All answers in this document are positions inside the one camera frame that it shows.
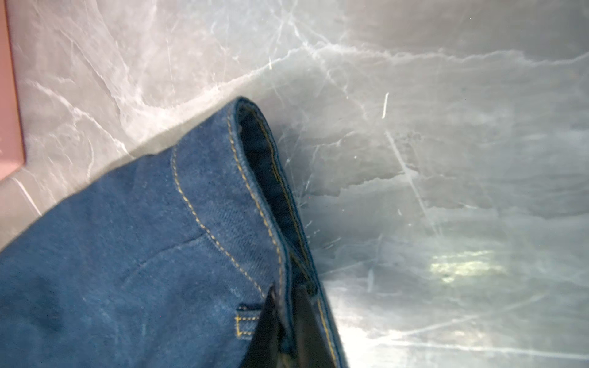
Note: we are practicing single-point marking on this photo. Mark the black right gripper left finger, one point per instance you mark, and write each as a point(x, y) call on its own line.
point(263, 350)

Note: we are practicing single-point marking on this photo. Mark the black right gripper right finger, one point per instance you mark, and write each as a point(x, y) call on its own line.
point(312, 351)

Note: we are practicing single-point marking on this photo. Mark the dark navy skirt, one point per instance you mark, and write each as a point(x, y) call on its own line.
point(166, 261)

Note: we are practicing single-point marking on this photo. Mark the pink perforated plastic basket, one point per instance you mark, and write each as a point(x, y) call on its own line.
point(12, 147)

